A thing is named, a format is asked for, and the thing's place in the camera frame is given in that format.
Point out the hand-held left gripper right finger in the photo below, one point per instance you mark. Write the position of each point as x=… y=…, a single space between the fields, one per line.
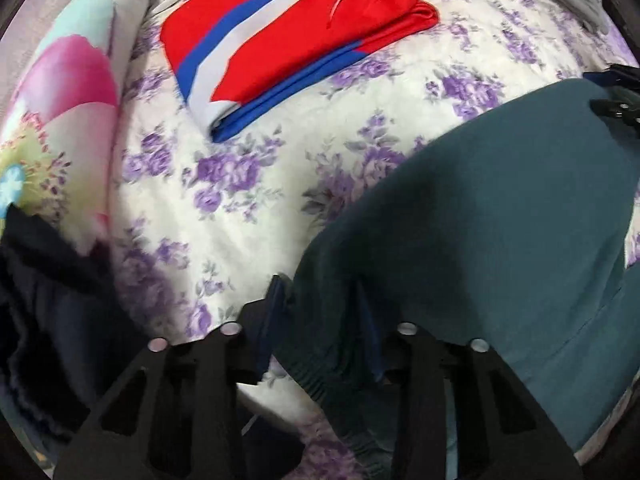
x=371 y=332

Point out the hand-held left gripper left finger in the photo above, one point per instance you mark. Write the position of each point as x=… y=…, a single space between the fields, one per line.
x=274 y=305

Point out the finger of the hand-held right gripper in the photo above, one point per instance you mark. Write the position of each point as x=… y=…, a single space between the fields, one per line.
x=617 y=95

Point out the dark teal pants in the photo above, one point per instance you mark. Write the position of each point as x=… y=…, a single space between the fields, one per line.
x=480 y=200

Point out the purple floral bed sheet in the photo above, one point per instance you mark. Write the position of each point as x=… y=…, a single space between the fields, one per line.
x=300 y=170

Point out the dark navy cloth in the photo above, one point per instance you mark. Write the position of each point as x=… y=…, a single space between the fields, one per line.
x=45 y=320

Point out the red blue white folded garment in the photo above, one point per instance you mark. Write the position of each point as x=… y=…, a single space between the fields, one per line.
x=280 y=35

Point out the colourful flower print pillow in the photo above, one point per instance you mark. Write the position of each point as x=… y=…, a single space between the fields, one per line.
x=60 y=120

